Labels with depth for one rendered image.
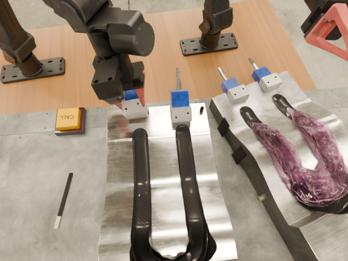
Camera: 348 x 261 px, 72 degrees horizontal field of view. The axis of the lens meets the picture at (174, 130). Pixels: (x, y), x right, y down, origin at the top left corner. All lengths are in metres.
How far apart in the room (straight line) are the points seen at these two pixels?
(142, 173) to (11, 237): 0.35
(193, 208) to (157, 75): 0.46
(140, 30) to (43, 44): 0.62
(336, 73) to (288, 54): 1.28
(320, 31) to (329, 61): 1.81
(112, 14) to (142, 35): 0.06
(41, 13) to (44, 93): 1.72
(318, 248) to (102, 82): 0.52
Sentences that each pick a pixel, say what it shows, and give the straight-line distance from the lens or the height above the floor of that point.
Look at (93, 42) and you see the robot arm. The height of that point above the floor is 1.11.
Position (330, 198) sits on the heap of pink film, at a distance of 0.66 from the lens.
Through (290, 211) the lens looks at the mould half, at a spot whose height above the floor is 0.87.
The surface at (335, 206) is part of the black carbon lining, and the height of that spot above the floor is 0.87.
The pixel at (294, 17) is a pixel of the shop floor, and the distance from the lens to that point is 2.51.
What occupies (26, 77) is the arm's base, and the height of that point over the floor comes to 0.81.
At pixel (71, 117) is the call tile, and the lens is 0.75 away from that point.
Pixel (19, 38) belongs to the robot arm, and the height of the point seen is 0.97.
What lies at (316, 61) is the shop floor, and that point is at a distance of 2.23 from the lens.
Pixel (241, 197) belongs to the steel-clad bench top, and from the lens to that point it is 0.68.
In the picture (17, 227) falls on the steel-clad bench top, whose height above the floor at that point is 0.80.
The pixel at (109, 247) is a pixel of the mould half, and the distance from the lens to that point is 0.52.
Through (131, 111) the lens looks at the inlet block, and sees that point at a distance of 0.59.
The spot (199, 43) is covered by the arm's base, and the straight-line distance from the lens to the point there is 0.91.
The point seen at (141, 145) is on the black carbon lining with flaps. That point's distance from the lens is 0.61.
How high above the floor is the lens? 1.44
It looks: 65 degrees down
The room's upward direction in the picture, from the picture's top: 2 degrees clockwise
